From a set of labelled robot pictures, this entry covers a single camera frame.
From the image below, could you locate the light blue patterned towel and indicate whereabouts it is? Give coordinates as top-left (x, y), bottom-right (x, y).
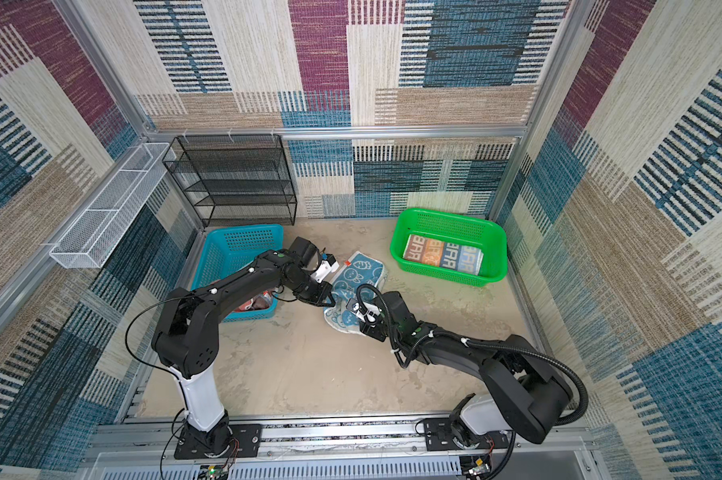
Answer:
top-left (323, 251), bottom-right (387, 335)

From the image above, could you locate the teal plastic basket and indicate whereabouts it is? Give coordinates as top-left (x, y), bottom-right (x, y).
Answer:
top-left (192, 224), bottom-right (284, 290)

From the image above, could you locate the multicolour rabbit towel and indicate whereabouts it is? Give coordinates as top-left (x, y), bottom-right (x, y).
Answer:
top-left (402, 234), bottom-right (484, 275)

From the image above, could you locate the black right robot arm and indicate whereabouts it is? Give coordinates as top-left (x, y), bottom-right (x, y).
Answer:
top-left (346, 287), bottom-right (589, 449)

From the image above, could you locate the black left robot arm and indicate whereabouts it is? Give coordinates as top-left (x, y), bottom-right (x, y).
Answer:
top-left (151, 237), bottom-right (340, 458)

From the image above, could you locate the red pink towel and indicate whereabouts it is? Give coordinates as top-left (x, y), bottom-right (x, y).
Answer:
top-left (235, 291), bottom-right (274, 313)

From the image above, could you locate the green plastic basket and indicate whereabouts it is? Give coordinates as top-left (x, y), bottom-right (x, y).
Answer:
top-left (390, 208), bottom-right (508, 287)

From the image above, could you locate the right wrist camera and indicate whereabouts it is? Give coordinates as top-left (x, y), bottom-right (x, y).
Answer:
top-left (346, 298), bottom-right (381, 323)

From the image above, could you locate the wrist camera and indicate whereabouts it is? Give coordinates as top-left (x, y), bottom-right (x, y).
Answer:
top-left (346, 298), bottom-right (381, 323)
top-left (311, 254), bottom-right (339, 283)

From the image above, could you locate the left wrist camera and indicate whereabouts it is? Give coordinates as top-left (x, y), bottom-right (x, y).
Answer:
top-left (311, 254), bottom-right (339, 283)

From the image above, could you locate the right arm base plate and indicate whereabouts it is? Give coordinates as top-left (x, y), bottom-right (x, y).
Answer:
top-left (414, 417), bottom-right (510, 451)

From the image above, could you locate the black wire shelf rack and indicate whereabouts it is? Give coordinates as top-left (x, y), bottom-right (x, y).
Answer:
top-left (162, 134), bottom-right (298, 228)

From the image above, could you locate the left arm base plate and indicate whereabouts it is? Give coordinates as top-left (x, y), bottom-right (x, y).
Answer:
top-left (173, 424), bottom-right (263, 460)

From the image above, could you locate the white wire mesh tray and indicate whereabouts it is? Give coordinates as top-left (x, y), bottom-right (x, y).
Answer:
top-left (49, 143), bottom-right (169, 269)

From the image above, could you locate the aluminium front rail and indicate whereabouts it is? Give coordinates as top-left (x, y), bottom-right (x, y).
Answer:
top-left (77, 412), bottom-right (610, 479)

